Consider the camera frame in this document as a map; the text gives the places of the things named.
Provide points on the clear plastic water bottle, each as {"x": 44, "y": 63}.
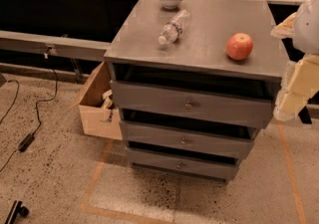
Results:
{"x": 175, "y": 27}

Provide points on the grey wooden drawer cabinet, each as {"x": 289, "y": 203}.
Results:
{"x": 244, "y": 88}

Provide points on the grey bottom drawer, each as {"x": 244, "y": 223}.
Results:
{"x": 186, "y": 165}

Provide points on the open cardboard box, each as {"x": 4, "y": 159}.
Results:
{"x": 96, "y": 120}

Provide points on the black caster wheel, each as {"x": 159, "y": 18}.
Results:
{"x": 17, "y": 209}

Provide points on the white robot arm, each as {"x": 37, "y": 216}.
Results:
{"x": 306, "y": 28}

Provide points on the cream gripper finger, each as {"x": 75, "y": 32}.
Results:
{"x": 285, "y": 29}
{"x": 299, "y": 84}

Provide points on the grey top drawer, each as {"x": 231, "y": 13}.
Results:
{"x": 192, "y": 104}

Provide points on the black power adapter with cable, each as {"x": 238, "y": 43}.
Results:
{"x": 29, "y": 138}

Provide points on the red apple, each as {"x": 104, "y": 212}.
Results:
{"x": 239, "y": 46}

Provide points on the grey drawer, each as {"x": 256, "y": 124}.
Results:
{"x": 192, "y": 104}
{"x": 210, "y": 143}
{"x": 186, "y": 165}

